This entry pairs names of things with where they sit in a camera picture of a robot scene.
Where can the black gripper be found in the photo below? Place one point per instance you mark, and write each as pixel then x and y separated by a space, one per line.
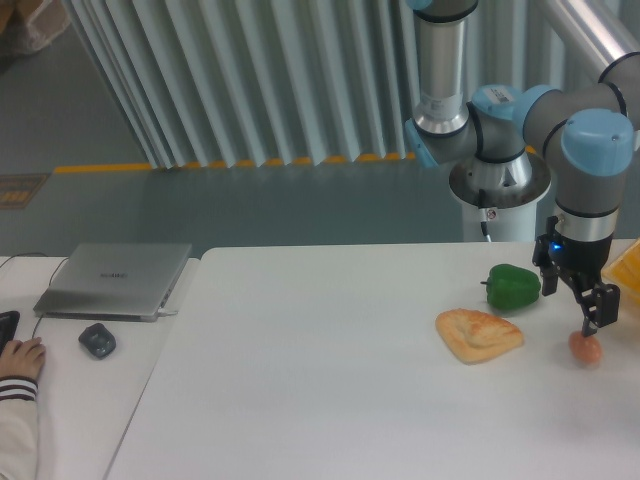
pixel 578 264

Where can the triangular golden bread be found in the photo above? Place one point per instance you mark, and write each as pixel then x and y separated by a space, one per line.
pixel 475 337

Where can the cream sleeved forearm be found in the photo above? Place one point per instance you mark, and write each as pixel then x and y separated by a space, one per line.
pixel 19 428

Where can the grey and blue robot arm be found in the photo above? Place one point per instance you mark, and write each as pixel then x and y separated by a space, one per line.
pixel 509 147

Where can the yellow plastic basket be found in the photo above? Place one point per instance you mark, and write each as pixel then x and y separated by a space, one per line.
pixel 624 272

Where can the person's bare hand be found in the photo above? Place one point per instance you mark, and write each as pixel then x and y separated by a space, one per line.
pixel 23 359

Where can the brown egg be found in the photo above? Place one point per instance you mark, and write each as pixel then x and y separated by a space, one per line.
pixel 586 349

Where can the green bell pepper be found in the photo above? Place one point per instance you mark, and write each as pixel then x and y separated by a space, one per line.
pixel 510 288

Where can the grey folding partition screen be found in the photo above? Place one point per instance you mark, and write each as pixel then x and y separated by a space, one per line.
pixel 257 81

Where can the silver closed laptop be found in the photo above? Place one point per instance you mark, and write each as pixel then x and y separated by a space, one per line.
pixel 115 281

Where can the black computer mouse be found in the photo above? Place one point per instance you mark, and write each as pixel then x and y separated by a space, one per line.
pixel 98 341

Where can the black keyboard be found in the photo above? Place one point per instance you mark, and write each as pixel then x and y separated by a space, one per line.
pixel 8 325

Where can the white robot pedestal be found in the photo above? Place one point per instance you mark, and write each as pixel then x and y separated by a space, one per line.
pixel 515 224

